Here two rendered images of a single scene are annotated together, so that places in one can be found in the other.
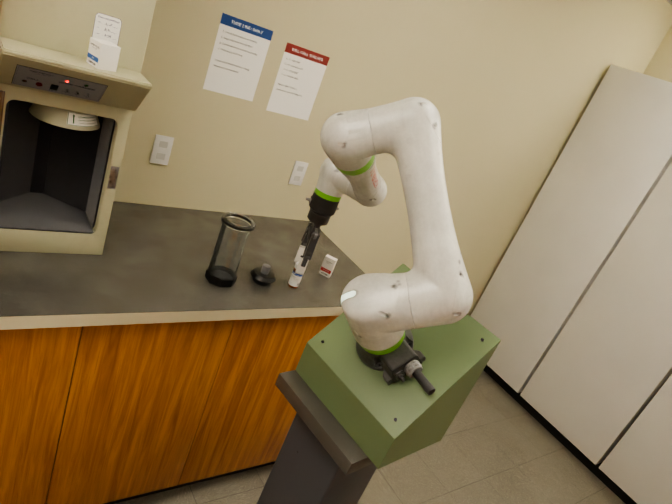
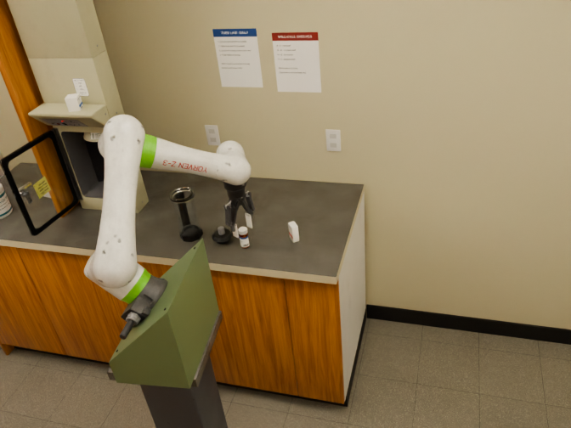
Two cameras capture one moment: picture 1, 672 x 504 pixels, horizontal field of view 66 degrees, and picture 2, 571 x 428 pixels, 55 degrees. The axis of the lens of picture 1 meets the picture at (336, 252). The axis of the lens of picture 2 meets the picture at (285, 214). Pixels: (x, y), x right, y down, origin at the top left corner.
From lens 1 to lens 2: 1.98 m
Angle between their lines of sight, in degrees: 55
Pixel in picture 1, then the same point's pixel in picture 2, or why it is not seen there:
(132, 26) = (90, 80)
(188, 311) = (141, 255)
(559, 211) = not seen: outside the picture
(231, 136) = (258, 117)
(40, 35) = (57, 98)
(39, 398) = (98, 293)
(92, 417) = not seen: hidden behind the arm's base
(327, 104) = (336, 73)
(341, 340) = not seen: hidden behind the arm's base
